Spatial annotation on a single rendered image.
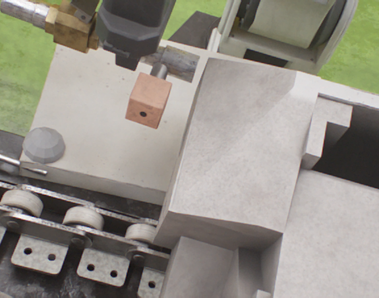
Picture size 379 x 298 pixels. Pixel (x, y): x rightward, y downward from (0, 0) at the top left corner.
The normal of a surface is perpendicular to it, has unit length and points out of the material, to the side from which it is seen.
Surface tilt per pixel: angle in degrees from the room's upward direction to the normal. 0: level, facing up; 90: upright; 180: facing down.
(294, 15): 96
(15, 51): 0
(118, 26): 0
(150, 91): 0
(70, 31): 90
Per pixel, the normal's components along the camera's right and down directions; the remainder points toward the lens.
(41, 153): 0.00, 0.27
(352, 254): 0.17, -0.44
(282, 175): 0.11, -0.20
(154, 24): 0.18, 0.82
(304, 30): -0.23, 0.83
